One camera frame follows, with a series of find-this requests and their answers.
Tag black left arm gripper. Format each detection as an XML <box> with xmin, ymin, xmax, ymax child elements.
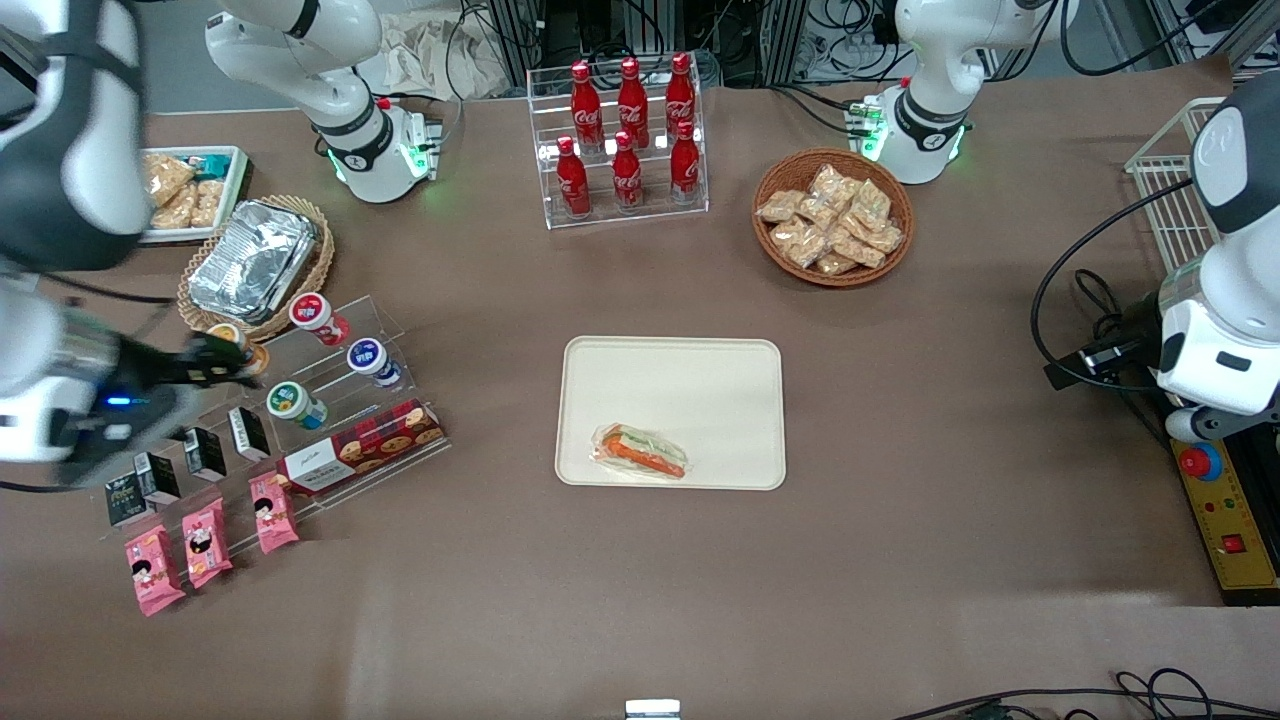
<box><xmin>1045</xmin><ymin>295</ymin><xmax>1167</xmax><ymax>392</ymax></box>

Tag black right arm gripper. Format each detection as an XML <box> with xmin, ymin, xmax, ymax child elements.
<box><xmin>118</xmin><ymin>335</ymin><xmax>263</xmax><ymax>401</ymax></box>

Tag sandwich orange filling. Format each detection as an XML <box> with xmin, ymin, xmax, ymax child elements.
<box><xmin>590</xmin><ymin>423</ymin><xmax>691</xmax><ymax>481</ymax></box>

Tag beige rectangular tray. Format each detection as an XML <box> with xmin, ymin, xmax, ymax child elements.
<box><xmin>555</xmin><ymin>336</ymin><xmax>788</xmax><ymax>492</ymax></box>

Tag yogurt bottle orange lid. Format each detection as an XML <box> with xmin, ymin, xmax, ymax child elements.
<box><xmin>205</xmin><ymin>323</ymin><xmax>270</xmax><ymax>377</ymax></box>

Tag small black drink carton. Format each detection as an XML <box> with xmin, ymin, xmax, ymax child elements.
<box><xmin>105</xmin><ymin>478</ymin><xmax>151</xmax><ymax>528</ymax></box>
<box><xmin>228</xmin><ymin>406</ymin><xmax>271</xmax><ymax>463</ymax></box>
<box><xmin>133</xmin><ymin>452</ymin><xmax>181</xmax><ymax>506</ymax></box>
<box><xmin>182</xmin><ymin>427</ymin><xmax>228</xmax><ymax>481</ymax></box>

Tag yogurt bottle green lid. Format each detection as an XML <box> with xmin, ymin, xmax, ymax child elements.
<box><xmin>266</xmin><ymin>381</ymin><xmax>329</xmax><ymax>431</ymax></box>

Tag yogurt bottle red lid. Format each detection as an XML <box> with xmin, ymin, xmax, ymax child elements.
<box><xmin>289</xmin><ymin>292</ymin><xmax>351</xmax><ymax>347</ymax></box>

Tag silver foil container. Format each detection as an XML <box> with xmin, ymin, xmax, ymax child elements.
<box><xmin>187</xmin><ymin>200</ymin><xmax>321</xmax><ymax>326</ymax></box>

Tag yogurt bottle blue lid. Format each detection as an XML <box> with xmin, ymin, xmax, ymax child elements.
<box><xmin>347</xmin><ymin>338</ymin><xmax>403</xmax><ymax>388</ymax></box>

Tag pink snack packet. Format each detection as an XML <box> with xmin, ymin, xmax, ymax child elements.
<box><xmin>124</xmin><ymin>525</ymin><xmax>187</xmax><ymax>617</ymax></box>
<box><xmin>182</xmin><ymin>497</ymin><xmax>234</xmax><ymax>590</ymax></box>
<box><xmin>249</xmin><ymin>470</ymin><xmax>300</xmax><ymax>555</ymax></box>

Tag oval wicker basket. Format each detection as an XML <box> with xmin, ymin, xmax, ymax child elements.
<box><xmin>177</xmin><ymin>195</ymin><xmax>336</xmax><ymax>344</ymax></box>

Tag red plaid cookie box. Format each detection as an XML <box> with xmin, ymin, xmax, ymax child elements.
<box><xmin>275</xmin><ymin>398</ymin><xmax>446</xmax><ymax>498</ymax></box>

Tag white plastic bin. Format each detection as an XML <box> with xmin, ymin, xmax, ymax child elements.
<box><xmin>138</xmin><ymin>146</ymin><xmax>251</xmax><ymax>246</ymax></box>

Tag clear acrylic tiered stand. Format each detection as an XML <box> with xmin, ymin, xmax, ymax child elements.
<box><xmin>95</xmin><ymin>295</ymin><xmax>451</xmax><ymax>546</ymax></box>

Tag black control box yellow panel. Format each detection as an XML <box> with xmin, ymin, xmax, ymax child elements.
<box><xmin>1170</xmin><ymin>430</ymin><xmax>1280</xmax><ymax>608</ymax></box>

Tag round wicker basket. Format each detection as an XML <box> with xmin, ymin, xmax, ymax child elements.
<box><xmin>752</xmin><ymin>148</ymin><xmax>916</xmax><ymax>289</ymax></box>

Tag white crumpled cloth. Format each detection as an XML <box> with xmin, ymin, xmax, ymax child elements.
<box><xmin>375</xmin><ymin>15</ymin><xmax>511</xmax><ymax>101</ymax></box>

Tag red cola bottle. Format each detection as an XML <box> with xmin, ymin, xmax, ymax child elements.
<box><xmin>670</xmin><ymin>120</ymin><xmax>702</xmax><ymax>204</ymax></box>
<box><xmin>570</xmin><ymin>62</ymin><xmax>604</xmax><ymax>151</ymax></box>
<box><xmin>665</xmin><ymin>53</ymin><xmax>697</xmax><ymax>141</ymax></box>
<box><xmin>556</xmin><ymin>137</ymin><xmax>591</xmax><ymax>218</ymax></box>
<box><xmin>612</xmin><ymin>131</ymin><xmax>644</xmax><ymax>211</ymax></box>
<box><xmin>617</xmin><ymin>57</ymin><xmax>650</xmax><ymax>149</ymax></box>

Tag clear acrylic bottle rack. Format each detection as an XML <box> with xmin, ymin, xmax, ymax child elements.
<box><xmin>527</xmin><ymin>55</ymin><xmax>709</xmax><ymax>231</ymax></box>

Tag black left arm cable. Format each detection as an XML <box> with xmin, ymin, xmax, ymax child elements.
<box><xmin>1030</xmin><ymin>178</ymin><xmax>1201</xmax><ymax>393</ymax></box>

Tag white wire basket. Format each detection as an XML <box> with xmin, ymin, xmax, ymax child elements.
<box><xmin>1125</xmin><ymin>97</ymin><xmax>1226</xmax><ymax>276</ymax></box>

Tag black floor cables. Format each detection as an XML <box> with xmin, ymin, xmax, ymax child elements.
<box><xmin>890</xmin><ymin>668</ymin><xmax>1280</xmax><ymax>720</ymax></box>

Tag aluminium equipment frame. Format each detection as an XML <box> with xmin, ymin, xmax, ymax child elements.
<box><xmin>488</xmin><ymin>0</ymin><xmax>801</xmax><ymax>86</ymax></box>

